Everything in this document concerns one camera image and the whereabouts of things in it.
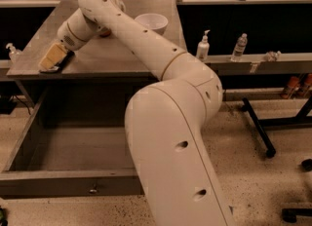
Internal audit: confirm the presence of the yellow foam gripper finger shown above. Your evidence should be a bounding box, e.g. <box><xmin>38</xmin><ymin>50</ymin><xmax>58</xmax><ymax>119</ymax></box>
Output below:
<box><xmin>39</xmin><ymin>43</ymin><xmax>68</xmax><ymax>70</ymax></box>

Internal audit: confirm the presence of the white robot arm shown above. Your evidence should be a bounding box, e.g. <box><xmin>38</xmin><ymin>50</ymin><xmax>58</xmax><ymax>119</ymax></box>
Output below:
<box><xmin>39</xmin><ymin>0</ymin><xmax>235</xmax><ymax>226</ymax></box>

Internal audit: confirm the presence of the grey cabinet with top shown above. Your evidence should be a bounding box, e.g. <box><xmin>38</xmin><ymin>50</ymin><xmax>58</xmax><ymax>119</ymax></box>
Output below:
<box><xmin>7</xmin><ymin>0</ymin><xmax>193</xmax><ymax>124</ymax></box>

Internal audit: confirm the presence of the open grey top drawer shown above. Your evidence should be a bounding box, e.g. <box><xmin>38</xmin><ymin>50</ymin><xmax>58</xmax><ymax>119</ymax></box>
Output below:
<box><xmin>0</xmin><ymin>83</ymin><xmax>145</xmax><ymax>200</ymax></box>

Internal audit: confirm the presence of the metal drawer knob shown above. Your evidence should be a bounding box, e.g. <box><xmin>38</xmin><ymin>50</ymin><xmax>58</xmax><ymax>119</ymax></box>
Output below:
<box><xmin>89</xmin><ymin>184</ymin><xmax>98</xmax><ymax>194</ymax></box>

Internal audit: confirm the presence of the clear pump sanitizer bottle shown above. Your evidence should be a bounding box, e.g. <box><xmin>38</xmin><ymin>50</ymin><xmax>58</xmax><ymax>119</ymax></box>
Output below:
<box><xmin>6</xmin><ymin>43</ymin><xmax>21</xmax><ymax>62</ymax></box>

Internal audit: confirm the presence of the red apple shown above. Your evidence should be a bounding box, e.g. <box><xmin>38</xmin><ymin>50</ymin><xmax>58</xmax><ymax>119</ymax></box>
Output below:
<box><xmin>99</xmin><ymin>29</ymin><xmax>111</xmax><ymax>37</ymax></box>

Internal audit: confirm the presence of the white bowl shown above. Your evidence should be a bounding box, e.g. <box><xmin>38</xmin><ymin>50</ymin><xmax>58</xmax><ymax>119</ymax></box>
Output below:
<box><xmin>135</xmin><ymin>13</ymin><xmax>169</xmax><ymax>35</ymax></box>

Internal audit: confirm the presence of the white pump lotion bottle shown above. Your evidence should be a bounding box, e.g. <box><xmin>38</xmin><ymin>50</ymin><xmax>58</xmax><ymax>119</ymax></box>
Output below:
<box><xmin>196</xmin><ymin>30</ymin><xmax>210</xmax><ymax>61</ymax></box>

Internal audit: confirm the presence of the clear water bottle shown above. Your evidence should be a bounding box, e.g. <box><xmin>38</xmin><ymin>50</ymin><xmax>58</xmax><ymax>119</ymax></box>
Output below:
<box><xmin>231</xmin><ymin>33</ymin><xmax>248</xmax><ymax>62</ymax></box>

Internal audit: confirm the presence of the crumpled plastic wrapper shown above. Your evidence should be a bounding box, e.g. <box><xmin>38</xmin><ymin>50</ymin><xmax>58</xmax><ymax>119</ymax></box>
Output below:
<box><xmin>264</xmin><ymin>51</ymin><xmax>281</xmax><ymax>61</ymax></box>

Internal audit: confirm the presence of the orange spray bottle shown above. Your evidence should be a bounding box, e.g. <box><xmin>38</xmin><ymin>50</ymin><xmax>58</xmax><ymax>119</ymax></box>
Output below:
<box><xmin>297</xmin><ymin>73</ymin><xmax>312</xmax><ymax>96</ymax></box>
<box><xmin>281</xmin><ymin>76</ymin><xmax>299</xmax><ymax>98</ymax></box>

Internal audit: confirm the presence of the black metal stand leg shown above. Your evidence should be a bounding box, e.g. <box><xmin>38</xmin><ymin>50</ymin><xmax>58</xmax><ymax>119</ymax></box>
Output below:
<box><xmin>242</xmin><ymin>96</ymin><xmax>312</xmax><ymax>158</ymax></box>

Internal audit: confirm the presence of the black caster wheel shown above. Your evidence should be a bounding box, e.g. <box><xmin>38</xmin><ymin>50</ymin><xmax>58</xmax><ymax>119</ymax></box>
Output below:
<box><xmin>301</xmin><ymin>159</ymin><xmax>312</xmax><ymax>171</ymax></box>

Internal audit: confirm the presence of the black chair base leg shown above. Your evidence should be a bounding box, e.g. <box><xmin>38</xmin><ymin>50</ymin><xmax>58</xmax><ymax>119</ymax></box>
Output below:
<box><xmin>282</xmin><ymin>208</ymin><xmax>312</xmax><ymax>223</ymax></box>

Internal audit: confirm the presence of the grey metal ledge rail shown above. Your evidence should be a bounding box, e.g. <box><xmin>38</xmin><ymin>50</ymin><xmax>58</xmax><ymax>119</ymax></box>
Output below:
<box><xmin>205</xmin><ymin>53</ymin><xmax>312</xmax><ymax>76</ymax></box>

